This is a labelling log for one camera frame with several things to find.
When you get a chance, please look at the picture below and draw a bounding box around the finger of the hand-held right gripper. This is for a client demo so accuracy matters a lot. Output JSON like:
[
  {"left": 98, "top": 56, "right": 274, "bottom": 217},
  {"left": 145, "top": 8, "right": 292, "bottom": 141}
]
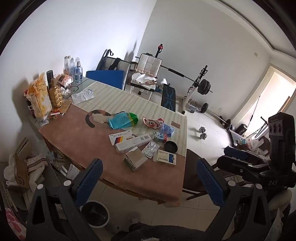
[
  {"left": 216, "top": 156, "right": 269, "bottom": 184},
  {"left": 224, "top": 146, "right": 271, "bottom": 164}
]

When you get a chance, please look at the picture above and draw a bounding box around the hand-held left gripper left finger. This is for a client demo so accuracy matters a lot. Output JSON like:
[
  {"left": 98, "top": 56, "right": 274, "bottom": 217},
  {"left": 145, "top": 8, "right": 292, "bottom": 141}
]
[{"left": 26, "top": 159, "right": 103, "bottom": 241}]

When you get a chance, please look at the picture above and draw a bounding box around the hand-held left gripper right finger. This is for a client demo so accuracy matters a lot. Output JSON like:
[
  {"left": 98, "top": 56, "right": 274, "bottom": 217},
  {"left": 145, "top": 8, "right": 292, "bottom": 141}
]
[{"left": 196, "top": 159, "right": 278, "bottom": 241}]

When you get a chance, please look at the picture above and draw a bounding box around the silver blister pack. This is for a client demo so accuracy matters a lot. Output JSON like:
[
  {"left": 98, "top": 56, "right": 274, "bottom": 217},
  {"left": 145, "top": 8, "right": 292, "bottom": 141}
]
[{"left": 142, "top": 141, "right": 160, "bottom": 159}]

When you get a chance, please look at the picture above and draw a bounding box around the blue plastic wrapper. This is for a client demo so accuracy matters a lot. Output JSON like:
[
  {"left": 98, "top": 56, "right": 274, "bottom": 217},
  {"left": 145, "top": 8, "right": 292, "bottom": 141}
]
[{"left": 160, "top": 123, "right": 175, "bottom": 137}]

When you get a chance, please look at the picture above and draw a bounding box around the person's right forearm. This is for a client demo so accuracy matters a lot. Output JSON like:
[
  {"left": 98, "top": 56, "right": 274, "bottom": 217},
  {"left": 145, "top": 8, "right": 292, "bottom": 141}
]
[{"left": 267, "top": 189, "right": 293, "bottom": 210}]

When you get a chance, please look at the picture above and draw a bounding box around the clear storage bin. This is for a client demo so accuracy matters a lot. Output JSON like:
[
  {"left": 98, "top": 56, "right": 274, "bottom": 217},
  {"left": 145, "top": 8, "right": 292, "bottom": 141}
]
[{"left": 229, "top": 129, "right": 249, "bottom": 146}]

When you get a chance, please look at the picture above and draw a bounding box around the white bag with red print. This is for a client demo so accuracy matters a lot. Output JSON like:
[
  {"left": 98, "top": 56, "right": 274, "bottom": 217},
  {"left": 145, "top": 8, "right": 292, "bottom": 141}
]
[{"left": 245, "top": 137, "right": 266, "bottom": 153}]

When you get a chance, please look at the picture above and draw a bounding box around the brown wooden chair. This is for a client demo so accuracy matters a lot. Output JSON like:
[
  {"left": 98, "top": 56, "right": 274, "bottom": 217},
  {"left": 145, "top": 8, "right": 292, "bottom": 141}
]
[{"left": 183, "top": 148, "right": 219, "bottom": 201}]

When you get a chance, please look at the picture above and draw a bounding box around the white round bin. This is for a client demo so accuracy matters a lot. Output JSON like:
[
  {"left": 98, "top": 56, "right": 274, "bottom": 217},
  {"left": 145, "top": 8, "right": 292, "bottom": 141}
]
[{"left": 81, "top": 200, "right": 110, "bottom": 229}]

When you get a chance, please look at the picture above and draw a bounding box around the chrome dumbbell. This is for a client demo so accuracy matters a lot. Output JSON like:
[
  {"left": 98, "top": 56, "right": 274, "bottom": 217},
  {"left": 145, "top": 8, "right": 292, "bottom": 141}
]
[{"left": 198, "top": 126, "right": 208, "bottom": 141}]

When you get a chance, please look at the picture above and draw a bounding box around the open cardboard medicine box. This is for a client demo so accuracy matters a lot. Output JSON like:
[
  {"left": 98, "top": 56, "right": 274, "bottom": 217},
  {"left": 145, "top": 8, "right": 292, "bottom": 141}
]
[{"left": 123, "top": 148, "right": 148, "bottom": 172}]

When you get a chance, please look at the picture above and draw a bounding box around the blue and white medicine box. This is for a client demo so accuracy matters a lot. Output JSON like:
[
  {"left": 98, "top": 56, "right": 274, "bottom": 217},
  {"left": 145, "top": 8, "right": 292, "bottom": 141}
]
[{"left": 153, "top": 149, "right": 178, "bottom": 167}]

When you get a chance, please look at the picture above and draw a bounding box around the white box with striped flag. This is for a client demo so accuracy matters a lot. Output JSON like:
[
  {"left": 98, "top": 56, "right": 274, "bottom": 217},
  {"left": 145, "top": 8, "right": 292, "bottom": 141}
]
[{"left": 109, "top": 130, "right": 137, "bottom": 147}]

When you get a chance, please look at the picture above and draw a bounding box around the black round lid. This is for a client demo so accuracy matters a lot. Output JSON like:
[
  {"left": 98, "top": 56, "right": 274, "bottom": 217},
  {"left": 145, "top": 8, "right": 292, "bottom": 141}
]
[{"left": 164, "top": 141, "right": 178, "bottom": 153}]

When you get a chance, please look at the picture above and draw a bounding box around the long white medicine box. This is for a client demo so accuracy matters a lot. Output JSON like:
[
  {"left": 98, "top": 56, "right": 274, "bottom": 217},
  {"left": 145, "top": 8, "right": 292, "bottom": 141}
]
[{"left": 115, "top": 134, "right": 153, "bottom": 154}]

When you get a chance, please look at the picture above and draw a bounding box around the cat-shaped paper cutout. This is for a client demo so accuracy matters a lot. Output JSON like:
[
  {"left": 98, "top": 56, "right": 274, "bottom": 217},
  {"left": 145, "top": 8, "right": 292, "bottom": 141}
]
[{"left": 85, "top": 109, "right": 116, "bottom": 128}]

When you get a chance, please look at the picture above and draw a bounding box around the small milk carton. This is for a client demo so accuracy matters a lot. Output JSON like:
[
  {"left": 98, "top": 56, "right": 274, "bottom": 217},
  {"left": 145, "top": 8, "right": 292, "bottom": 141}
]
[{"left": 152, "top": 132, "right": 168, "bottom": 142}]

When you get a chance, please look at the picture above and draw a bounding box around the brown cardboard box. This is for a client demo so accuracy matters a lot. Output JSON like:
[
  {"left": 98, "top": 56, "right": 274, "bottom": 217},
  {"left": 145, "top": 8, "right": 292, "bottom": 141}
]
[{"left": 13, "top": 139, "right": 31, "bottom": 189}]

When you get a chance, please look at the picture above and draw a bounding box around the blue and green snack bag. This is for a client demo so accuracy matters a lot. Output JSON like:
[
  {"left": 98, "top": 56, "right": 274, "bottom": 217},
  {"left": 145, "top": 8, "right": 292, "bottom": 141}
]
[{"left": 108, "top": 112, "right": 139, "bottom": 129}]

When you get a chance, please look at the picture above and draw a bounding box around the barbell with black plates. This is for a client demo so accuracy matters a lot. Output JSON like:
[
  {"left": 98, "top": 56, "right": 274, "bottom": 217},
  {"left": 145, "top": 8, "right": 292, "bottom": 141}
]
[{"left": 160, "top": 65, "right": 213, "bottom": 95}]

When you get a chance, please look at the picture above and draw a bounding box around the flat brown box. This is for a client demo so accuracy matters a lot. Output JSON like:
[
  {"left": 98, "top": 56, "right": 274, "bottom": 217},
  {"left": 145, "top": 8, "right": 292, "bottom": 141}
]
[{"left": 59, "top": 100, "right": 72, "bottom": 114}]

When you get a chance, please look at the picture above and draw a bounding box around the red and white snack bag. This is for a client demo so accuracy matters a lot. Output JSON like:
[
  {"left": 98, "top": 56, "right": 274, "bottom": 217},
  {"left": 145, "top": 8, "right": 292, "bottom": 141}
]
[{"left": 142, "top": 116, "right": 165, "bottom": 128}]

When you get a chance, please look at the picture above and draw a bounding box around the black weight bench pad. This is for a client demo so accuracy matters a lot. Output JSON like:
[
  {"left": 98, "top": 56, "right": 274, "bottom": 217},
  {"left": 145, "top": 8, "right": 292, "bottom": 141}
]
[{"left": 161, "top": 84, "right": 177, "bottom": 113}]

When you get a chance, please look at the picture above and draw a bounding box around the pink patterned bag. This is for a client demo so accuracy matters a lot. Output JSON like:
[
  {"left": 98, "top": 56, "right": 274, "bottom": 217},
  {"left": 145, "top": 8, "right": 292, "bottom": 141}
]
[{"left": 5, "top": 207, "right": 26, "bottom": 240}]

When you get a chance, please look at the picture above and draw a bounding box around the clear plastic bag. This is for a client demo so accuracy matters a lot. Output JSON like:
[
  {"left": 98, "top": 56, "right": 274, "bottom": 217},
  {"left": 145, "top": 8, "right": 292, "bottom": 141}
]
[{"left": 71, "top": 89, "right": 95, "bottom": 105}]

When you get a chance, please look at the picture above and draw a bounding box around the striped beige tablecloth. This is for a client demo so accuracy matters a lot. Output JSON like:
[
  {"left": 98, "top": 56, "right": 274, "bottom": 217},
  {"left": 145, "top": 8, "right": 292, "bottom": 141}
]
[{"left": 69, "top": 81, "right": 188, "bottom": 151}]

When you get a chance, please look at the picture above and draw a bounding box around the gold bottle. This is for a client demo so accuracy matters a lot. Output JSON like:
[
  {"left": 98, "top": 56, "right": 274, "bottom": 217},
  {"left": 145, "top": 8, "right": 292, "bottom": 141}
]
[{"left": 48, "top": 78, "right": 63, "bottom": 108}]

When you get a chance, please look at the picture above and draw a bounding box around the yellow chip bag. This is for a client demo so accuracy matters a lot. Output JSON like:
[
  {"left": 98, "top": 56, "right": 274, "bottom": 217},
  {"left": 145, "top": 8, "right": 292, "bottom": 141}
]
[{"left": 26, "top": 72, "right": 52, "bottom": 121}]

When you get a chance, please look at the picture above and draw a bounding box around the bread packet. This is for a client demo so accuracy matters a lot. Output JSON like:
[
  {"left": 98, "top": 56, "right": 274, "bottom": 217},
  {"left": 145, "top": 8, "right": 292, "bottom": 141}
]
[{"left": 57, "top": 74, "right": 74, "bottom": 88}]

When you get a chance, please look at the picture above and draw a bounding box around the blue board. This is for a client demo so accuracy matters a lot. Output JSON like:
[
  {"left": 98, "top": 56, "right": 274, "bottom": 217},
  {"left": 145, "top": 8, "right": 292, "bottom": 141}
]
[{"left": 85, "top": 70, "right": 126, "bottom": 90}]

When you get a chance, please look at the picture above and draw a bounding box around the blue-label water bottle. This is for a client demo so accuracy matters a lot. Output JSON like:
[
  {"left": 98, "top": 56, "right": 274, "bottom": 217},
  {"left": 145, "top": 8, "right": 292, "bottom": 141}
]
[{"left": 74, "top": 57, "right": 83, "bottom": 84}]

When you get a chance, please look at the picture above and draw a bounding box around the dark tall bottle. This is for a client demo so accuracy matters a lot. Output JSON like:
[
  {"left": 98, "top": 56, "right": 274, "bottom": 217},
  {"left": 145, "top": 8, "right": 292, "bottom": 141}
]
[{"left": 46, "top": 70, "right": 55, "bottom": 90}]

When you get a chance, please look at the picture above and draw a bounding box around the beige cloth bag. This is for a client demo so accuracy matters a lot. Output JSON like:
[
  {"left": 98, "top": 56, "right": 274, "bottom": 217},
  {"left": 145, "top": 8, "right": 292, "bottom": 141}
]
[{"left": 132, "top": 72, "right": 159, "bottom": 87}]

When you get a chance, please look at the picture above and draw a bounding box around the clear plastic bottle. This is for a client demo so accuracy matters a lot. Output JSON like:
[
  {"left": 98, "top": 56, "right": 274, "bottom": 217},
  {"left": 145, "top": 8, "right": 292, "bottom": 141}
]
[{"left": 69, "top": 58, "right": 76, "bottom": 79}]

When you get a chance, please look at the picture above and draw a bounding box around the clear glass bottle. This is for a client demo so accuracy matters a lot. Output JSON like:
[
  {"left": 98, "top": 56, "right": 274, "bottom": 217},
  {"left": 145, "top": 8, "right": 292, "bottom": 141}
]
[{"left": 63, "top": 56, "right": 71, "bottom": 75}]

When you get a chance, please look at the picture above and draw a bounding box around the grey chair with dark jacket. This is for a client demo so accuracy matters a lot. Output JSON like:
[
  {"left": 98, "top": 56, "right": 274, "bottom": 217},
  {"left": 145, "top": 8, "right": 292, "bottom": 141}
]
[{"left": 96, "top": 49, "right": 132, "bottom": 91}]

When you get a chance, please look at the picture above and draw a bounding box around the white padded chair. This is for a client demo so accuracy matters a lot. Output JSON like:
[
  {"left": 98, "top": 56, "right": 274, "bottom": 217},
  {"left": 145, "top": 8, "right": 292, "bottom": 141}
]
[{"left": 129, "top": 53, "right": 162, "bottom": 101}]

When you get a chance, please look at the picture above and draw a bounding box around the wooden door frame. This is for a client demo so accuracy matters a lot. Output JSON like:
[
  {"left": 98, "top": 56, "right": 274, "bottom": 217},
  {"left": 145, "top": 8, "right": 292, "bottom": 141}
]
[{"left": 231, "top": 64, "right": 296, "bottom": 130}]

